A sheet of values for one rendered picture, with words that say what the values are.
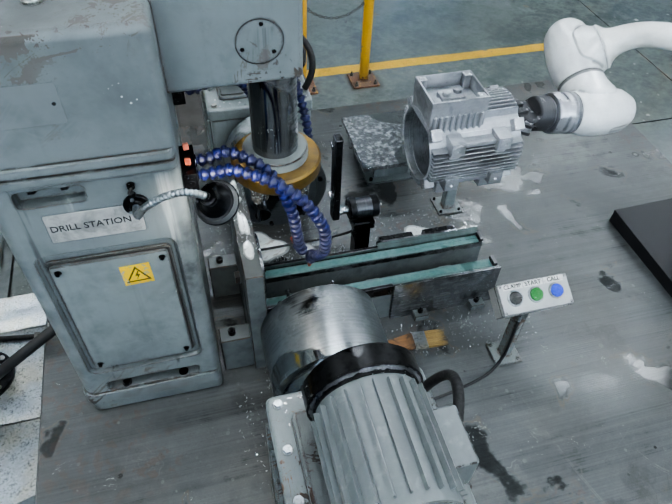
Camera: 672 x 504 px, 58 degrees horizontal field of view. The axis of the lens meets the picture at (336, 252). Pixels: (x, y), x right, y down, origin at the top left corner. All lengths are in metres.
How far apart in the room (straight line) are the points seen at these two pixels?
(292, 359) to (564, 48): 0.91
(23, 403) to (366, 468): 1.45
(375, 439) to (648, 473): 0.89
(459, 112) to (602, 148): 1.19
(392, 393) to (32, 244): 0.63
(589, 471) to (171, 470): 0.92
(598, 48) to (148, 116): 0.99
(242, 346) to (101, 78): 0.77
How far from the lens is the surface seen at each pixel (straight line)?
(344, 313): 1.16
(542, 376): 1.61
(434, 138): 1.22
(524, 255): 1.86
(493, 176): 1.32
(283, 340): 1.17
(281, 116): 1.12
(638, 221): 2.04
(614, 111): 1.46
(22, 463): 1.99
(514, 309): 1.38
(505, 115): 1.31
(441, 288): 1.58
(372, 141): 1.96
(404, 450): 0.82
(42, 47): 0.89
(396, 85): 3.99
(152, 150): 0.97
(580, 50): 1.50
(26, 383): 2.12
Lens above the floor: 2.09
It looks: 47 degrees down
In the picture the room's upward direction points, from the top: 3 degrees clockwise
